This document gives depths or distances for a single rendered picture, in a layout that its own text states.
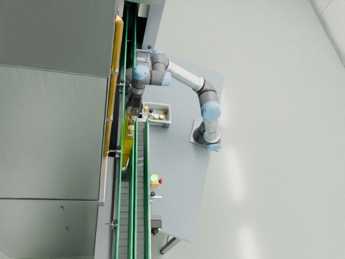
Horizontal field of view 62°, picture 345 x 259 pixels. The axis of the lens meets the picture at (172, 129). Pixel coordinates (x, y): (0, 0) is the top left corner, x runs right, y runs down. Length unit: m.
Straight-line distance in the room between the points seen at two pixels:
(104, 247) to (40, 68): 1.27
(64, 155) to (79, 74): 0.35
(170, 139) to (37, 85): 1.64
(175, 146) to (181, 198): 0.40
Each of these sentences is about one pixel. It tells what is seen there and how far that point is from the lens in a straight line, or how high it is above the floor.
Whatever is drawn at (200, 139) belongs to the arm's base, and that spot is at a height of 0.82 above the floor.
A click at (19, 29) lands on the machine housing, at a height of 2.13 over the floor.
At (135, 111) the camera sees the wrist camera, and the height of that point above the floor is 1.35.
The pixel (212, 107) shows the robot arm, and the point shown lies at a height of 1.38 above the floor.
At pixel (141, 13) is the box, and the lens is 2.60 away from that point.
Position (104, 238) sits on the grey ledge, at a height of 0.88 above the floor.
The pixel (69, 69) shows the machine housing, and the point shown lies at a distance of 0.60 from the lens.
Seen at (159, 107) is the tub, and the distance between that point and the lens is 2.27.
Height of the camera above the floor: 2.57
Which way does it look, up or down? 54 degrees down
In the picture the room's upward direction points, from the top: 24 degrees clockwise
